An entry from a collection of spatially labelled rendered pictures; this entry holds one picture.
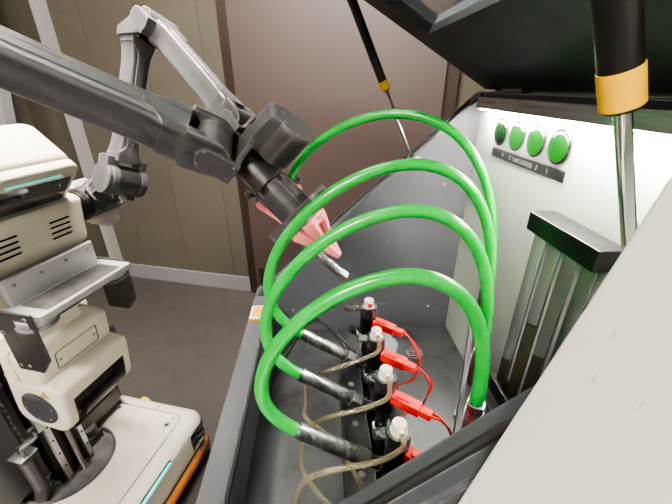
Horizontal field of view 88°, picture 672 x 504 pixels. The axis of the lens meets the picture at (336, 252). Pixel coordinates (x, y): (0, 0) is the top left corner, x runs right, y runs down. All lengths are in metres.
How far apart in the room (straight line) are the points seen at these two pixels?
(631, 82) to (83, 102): 0.49
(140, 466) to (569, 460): 1.44
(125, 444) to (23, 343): 0.74
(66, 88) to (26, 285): 0.58
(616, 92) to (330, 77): 1.98
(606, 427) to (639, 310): 0.05
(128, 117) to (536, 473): 0.51
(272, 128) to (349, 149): 1.68
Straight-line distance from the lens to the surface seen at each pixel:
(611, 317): 0.21
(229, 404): 0.70
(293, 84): 2.21
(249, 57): 2.31
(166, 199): 2.88
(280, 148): 0.49
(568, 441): 0.23
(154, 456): 1.56
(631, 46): 0.22
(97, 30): 2.94
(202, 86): 0.86
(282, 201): 0.52
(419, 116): 0.56
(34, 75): 0.52
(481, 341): 0.36
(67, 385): 1.13
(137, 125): 0.51
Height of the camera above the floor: 1.46
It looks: 26 degrees down
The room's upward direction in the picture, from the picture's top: straight up
